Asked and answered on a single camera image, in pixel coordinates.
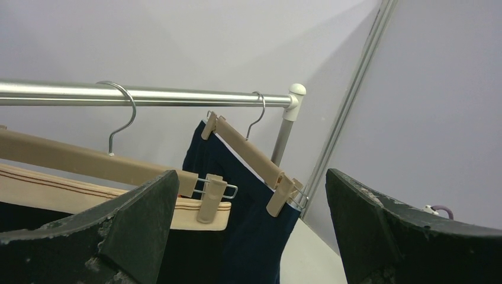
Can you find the black underwear white waistband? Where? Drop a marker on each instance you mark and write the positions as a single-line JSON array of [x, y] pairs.
[[193, 252]]

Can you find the navy orange underwear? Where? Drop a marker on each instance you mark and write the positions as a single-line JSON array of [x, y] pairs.
[[254, 241]]

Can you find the aluminium frame rail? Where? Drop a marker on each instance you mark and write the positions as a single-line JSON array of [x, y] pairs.
[[380, 22]]

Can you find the horizontal metal rack bar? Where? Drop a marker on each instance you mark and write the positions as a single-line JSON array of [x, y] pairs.
[[104, 94]]

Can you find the right metal rack pole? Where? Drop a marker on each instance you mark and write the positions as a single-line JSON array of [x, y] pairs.
[[281, 141]]

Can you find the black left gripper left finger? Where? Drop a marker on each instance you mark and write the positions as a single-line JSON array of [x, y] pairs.
[[122, 240]]

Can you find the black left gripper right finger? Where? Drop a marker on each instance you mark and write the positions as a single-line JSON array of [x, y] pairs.
[[383, 240]]

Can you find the wooden clip hanger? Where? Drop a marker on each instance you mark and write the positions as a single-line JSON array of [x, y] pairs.
[[98, 164], [286, 189]]

